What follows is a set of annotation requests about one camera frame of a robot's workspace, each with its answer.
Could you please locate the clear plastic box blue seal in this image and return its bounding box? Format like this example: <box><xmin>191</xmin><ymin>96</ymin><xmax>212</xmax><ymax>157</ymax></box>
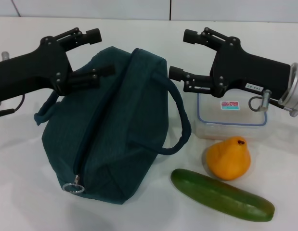
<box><xmin>196</xmin><ymin>92</ymin><xmax>270</xmax><ymax>140</ymax></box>

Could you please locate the orange pear-shaped fruit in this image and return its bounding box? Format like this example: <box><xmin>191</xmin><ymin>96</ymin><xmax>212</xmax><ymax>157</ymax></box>
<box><xmin>206</xmin><ymin>136</ymin><xmax>252</xmax><ymax>181</ymax></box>

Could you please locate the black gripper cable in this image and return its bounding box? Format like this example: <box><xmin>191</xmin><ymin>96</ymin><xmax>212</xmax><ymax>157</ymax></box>
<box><xmin>0</xmin><ymin>94</ymin><xmax>26</xmax><ymax>118</ymax></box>
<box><xmin>249</xmin><ymin>89</ymin><xmax>272</xmax><ymax>113</ymax></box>

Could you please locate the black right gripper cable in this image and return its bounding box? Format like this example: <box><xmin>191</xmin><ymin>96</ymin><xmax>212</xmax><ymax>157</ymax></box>
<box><xmin>249</xmin><ymin>89</ymin><xmax>272</xmax><ymax>113</ymax></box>

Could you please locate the green cucumber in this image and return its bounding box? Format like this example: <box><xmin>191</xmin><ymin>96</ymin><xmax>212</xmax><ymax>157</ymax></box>
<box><xmin>170</xmin><ymin>168</ymin><xmax>276</xmax><ymax>222</ymax></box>

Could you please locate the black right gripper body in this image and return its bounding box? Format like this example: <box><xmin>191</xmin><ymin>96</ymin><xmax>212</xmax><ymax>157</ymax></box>
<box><xmin>210</xmin><ymin>40</ymin><xmax>291</xmax><ymax>99</ymax></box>

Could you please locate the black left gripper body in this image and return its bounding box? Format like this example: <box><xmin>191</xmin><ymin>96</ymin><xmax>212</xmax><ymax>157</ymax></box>
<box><xmin>0</xmin><ymin>37</ymin><xmax>72</xmax><ymax>102</ymax></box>

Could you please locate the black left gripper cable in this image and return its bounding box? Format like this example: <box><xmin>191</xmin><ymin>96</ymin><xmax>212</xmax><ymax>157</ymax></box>
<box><xmin>0</xmin><ymin>94</ymin><xmax>26</xmax><ymax>118</ymax></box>

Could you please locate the metal zipper pull ring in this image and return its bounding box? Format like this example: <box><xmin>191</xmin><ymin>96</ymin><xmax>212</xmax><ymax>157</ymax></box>
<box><xmin>63</xmin><ymin>174</ymin><xmax>85</xmax><ymax>193</ymax></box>

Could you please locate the dark teal fabric bag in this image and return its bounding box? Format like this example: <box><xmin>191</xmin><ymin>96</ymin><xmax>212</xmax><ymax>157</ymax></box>
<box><xmin>34</xmin><ymin>46</ymin><xmax>193</xmax><ymax>205</ymax></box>

